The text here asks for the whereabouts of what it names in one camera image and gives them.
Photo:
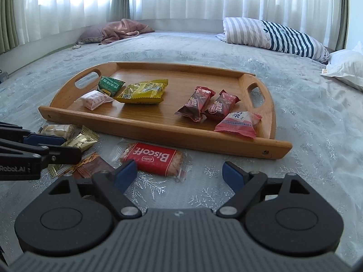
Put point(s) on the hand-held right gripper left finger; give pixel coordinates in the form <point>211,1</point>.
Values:
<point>126,174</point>

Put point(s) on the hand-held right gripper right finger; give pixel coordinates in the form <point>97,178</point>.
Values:
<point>232,174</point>

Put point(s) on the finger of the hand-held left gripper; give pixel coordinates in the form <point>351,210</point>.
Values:
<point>42,140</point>
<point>62,155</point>

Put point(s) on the beige nougat packet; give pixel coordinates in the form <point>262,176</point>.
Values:
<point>56,131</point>

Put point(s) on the gold snack packet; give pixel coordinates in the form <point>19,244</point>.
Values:
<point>80,141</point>

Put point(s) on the red biscuit packet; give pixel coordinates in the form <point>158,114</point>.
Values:
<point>153,157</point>

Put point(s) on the brown snack packet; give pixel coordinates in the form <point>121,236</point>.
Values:
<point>93,165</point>

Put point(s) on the white pink snack packet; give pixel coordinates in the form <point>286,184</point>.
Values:
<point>93,99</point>

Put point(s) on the dark red chocolate packet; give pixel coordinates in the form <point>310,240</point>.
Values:
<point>221,104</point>
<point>194,103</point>

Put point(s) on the wooden tray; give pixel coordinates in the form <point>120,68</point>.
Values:
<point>170,110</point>

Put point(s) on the yellow snack packet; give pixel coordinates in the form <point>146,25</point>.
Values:
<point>141,92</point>

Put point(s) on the green snack packet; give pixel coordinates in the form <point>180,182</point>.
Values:
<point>110,86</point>

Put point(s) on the pale blue snowflake bedspread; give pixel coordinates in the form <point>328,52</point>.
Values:
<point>312,119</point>

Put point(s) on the small metal trinket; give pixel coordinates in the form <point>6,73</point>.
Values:
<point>76,46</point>

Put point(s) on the mauve pillow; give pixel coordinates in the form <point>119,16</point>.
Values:
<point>90,34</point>

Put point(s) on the pink crumpled cloth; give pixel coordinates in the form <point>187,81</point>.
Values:
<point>124,29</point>

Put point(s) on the striped pillow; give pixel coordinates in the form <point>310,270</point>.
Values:
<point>269,35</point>

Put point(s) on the white pillow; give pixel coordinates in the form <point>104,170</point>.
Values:
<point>346,65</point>

